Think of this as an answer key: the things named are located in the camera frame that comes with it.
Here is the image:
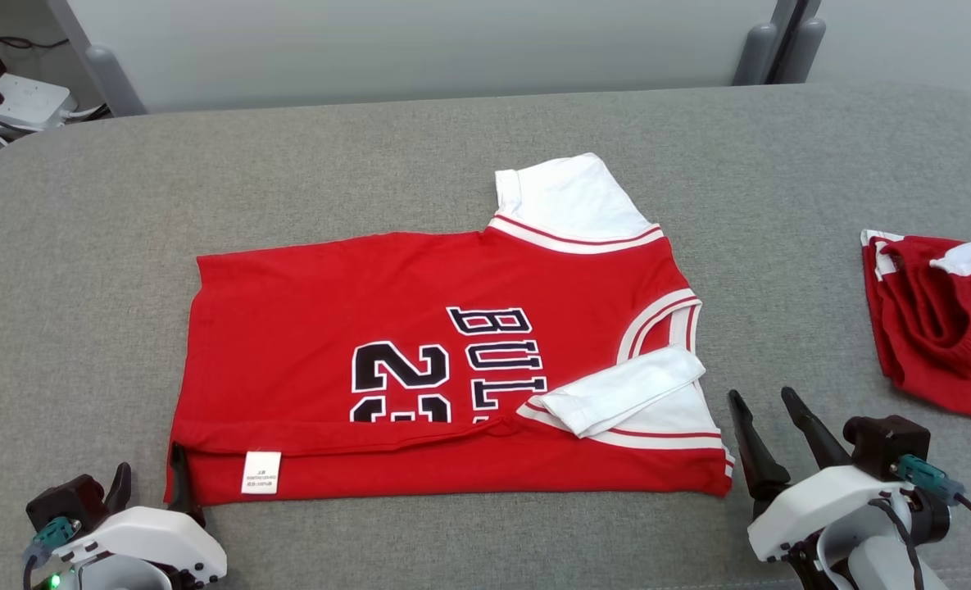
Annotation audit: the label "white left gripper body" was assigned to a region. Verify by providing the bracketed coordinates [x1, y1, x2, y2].
[58, 506, 229, 588]

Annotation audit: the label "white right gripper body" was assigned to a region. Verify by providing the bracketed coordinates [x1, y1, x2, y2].
[746, 464, 917, 563]

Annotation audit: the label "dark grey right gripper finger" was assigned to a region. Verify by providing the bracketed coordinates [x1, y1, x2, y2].
[781, 386, 851, 470]
[727, 388, 792, 499]

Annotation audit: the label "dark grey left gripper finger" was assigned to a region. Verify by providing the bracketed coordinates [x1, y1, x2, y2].
[169, 442, 206, 526]
[105, 462, 133, 515]

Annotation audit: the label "red white shorts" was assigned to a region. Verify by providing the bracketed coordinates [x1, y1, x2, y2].
[860, 229, 971, 425]

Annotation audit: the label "red Bulls 23 jersey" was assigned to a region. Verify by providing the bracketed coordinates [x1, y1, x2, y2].
[164, 152, 736, 507]

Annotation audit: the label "white power strip with plug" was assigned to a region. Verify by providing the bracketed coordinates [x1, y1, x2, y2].
[0, 72, 76, 132]

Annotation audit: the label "teal left camera connector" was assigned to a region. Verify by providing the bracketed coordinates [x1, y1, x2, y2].
[23, 516, 80, 568]

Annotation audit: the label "teal camera connector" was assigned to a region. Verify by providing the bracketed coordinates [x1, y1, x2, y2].
[23, 516, 80, 568]
[895, 455, 966, 506]

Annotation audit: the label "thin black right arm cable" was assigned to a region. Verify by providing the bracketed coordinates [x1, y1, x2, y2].
[866, 496, 920, 590]

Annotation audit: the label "teal right camera connector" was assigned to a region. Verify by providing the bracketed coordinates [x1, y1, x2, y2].
[895, 455, 966, 506]

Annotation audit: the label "grey metal post double foot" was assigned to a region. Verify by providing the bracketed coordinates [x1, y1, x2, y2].
[731, 0, 828, 87]

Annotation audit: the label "grey metal post single foot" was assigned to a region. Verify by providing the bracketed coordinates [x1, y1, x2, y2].
[45, 0, 147, 117]

